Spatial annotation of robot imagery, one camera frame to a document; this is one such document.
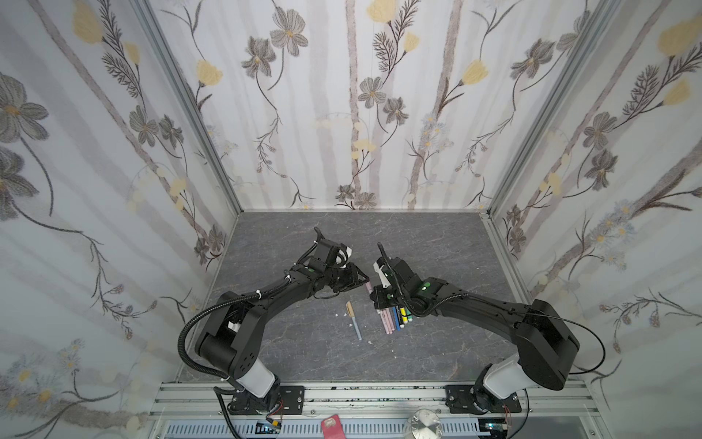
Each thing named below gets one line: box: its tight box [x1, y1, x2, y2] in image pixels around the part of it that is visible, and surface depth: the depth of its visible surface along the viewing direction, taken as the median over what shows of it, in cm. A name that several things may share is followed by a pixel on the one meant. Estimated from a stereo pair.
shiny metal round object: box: [410, 407, 444, 439], surface depth 60 cm
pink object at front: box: [321, 414, 348, 439], surface depth 71 cm
